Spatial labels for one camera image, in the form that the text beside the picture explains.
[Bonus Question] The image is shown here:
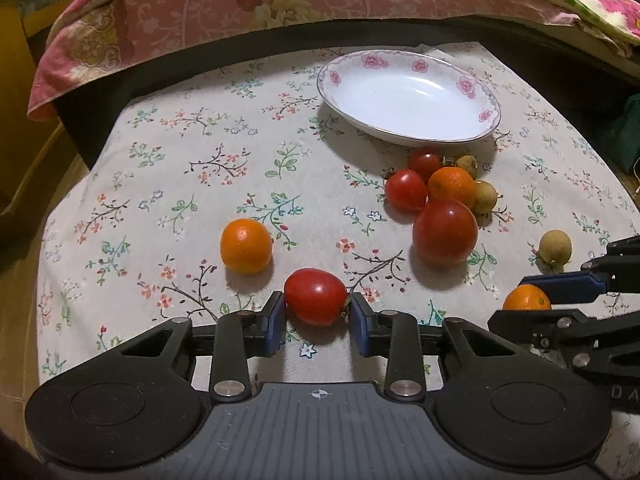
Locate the brown longan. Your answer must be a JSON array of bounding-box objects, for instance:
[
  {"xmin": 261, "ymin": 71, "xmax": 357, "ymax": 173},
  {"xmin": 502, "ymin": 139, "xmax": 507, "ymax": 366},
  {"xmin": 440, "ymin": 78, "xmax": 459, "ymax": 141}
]
[
  {"xmin": 537, "ymin": 230, "xmax": 573, "ymax": 266},
  {"xmin": 454, "ymin": 154, "xmax": 478, "ymax": 180},
  {"xmin": 472, "ymin": 180, "xmax": 498, "ymax": 214}
]

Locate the oval red tomato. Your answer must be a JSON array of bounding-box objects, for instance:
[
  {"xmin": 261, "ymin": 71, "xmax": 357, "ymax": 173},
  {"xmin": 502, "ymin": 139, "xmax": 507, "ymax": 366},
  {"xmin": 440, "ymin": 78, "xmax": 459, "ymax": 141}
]
[{"xmin": 284, "ymin": 268, "xmax": 348, "ymax": 327}]

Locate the orange tangerine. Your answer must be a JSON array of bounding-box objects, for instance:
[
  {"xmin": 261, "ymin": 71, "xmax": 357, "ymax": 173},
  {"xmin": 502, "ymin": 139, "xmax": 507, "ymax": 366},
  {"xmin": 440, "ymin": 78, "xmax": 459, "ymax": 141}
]
[
  {"xmin": 427, "ymin": 166, "xmax": 476, "ymax": 208},
  {"xmin": 219, "ymin": 219, "xmax": 272, "ymax": 275}
]

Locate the small tangerine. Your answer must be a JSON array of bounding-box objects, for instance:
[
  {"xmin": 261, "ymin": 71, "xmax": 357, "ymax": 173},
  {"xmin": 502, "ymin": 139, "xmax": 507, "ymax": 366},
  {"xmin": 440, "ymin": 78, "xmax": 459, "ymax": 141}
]
[{"xmin": 502, "ymin": 284, "xmax": 552, "ymax": 311}]

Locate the large dark red tomato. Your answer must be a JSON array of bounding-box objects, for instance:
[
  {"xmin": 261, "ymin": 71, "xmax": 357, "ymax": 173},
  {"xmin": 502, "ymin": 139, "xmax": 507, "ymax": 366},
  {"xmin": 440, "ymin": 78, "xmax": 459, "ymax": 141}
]
[{"xmin": 412, "ymin": 198, "xmax": 478, "ymax": 268}]

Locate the small red tomato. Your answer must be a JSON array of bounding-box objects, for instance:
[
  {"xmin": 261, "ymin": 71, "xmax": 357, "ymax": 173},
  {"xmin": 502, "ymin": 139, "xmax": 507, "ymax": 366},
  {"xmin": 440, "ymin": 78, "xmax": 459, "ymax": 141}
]
[
  {"xmin": 385, "ymin": 169, "xmax": 428, "ymax": 214},
  {"xmin": 407, "ymin": 148, "xmax": 442, "ymax": 183}
]

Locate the green cloth bag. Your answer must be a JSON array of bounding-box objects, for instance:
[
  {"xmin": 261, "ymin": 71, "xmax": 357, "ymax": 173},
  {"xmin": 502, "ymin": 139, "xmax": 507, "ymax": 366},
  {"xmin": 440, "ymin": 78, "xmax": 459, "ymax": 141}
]
[{"xmin": 604, "ymin": 94, "xmax": 640, "ymax": 174}]

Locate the floral white tablecloth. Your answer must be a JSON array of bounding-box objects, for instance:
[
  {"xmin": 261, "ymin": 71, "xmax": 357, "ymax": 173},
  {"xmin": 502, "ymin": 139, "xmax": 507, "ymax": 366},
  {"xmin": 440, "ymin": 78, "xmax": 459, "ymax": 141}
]
[{"xmin": 38, "ymin": 44, "xmax": 639, "ymax": 382}]

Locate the white floral porcelain plate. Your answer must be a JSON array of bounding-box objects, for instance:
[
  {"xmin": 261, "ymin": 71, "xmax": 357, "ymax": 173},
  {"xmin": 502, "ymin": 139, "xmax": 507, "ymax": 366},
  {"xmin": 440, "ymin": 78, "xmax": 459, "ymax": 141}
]
[{"xmin": 317, "ymin": 49, "xmax": 501, "ymax": 148}]

